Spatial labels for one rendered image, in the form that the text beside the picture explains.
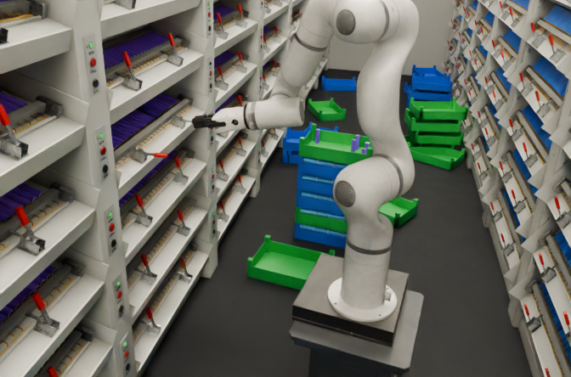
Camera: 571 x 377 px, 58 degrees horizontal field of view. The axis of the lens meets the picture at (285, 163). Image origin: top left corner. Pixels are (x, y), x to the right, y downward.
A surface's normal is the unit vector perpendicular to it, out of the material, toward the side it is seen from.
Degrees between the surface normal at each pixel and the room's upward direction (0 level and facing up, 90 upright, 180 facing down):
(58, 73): 90
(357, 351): 0
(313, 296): 0
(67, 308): 18
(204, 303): 0
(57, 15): 90
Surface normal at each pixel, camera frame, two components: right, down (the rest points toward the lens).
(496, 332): 0.04, -0.91
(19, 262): 0.34, -0.83
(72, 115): -0.20, 0.40
